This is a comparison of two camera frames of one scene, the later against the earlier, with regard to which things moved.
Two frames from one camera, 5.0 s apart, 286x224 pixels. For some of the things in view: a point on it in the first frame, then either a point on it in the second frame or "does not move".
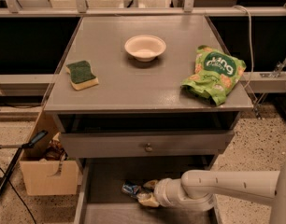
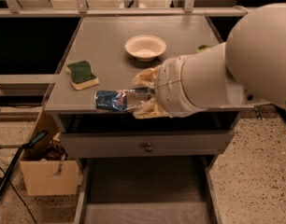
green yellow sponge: x=80 y=75 does not move
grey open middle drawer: x=100 y=198 does not move
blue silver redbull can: x=130 y=189 → x=119 y=101
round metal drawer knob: x=149 y=147 does not move
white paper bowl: x=145 y=48 does not move
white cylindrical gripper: x=162 y=192 → x=168 y=85
